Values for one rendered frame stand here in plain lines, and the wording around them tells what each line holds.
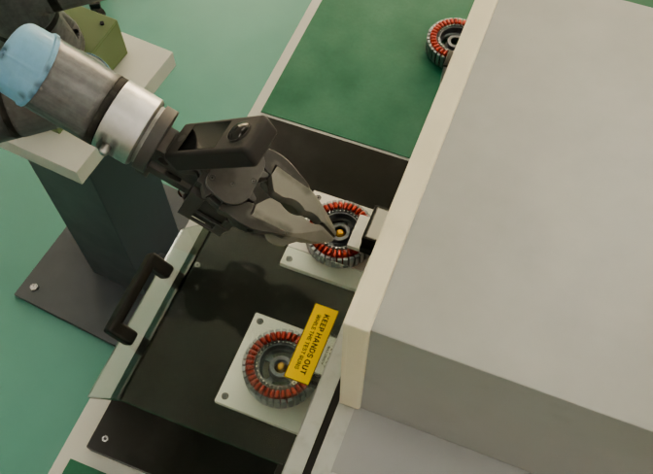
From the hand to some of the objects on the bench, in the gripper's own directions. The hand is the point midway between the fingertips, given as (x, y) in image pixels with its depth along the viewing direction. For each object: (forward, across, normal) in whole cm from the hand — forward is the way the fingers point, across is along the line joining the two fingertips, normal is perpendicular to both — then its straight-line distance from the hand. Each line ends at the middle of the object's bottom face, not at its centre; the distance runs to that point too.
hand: (326, 228), depth 78 cm
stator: (+12, -21, -39) cm, 46 cm away
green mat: (+34, -73, -32) cm, 87 cm away
